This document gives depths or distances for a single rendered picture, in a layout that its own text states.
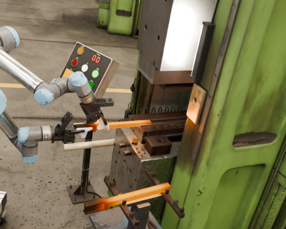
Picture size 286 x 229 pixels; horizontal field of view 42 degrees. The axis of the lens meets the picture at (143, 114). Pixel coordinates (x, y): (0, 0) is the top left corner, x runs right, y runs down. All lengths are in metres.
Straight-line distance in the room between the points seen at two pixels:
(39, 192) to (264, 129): 1.83
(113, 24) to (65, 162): 3.86
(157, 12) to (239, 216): 1.22
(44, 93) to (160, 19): 0.63
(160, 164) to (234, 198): 0.45
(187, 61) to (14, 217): 1.70
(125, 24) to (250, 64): 5.29
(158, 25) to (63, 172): 1.81
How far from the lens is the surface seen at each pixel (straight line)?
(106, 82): 2.32
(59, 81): 1.81
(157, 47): 1.79
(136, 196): 1.59
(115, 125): 1.96
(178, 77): 1.90
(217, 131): 1.65
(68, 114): 1.85
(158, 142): 1.93
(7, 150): 3.48
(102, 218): 1.85
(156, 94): 2.22
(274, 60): 1.73
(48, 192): 3.03
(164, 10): 1.74
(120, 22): 6.73
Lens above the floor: 2.02
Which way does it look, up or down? 29 degrees down
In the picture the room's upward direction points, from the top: 10 degrees clockwise
